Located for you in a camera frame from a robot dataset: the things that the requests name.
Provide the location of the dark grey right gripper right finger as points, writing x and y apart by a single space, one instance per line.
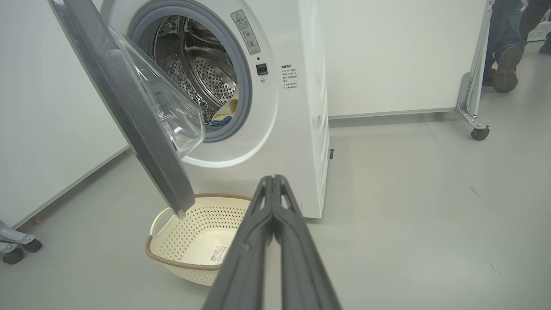
305 275

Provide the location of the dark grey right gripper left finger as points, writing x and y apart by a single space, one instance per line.
245 267

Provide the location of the pale yellow printed garment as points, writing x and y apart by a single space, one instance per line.
226 112

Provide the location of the dark round washing machine door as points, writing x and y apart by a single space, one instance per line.
137 120

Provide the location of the white washing machine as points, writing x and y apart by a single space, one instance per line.
292 129

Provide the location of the black door latch socket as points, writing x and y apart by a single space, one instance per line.
262 69

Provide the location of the stainless steel washing machine drum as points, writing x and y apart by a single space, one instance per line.
206 64

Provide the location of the white basket product label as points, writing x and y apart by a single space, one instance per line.
218 254

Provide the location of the cream perforated laundry basket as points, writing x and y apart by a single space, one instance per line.
185 241

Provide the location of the black text label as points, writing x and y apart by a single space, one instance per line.
289 77

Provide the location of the white partition panel on casters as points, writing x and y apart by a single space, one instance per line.
43 107
387 56

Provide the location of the grey warning sticker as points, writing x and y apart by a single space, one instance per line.
245 32

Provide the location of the person in dark trousers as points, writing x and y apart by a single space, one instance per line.
508 43

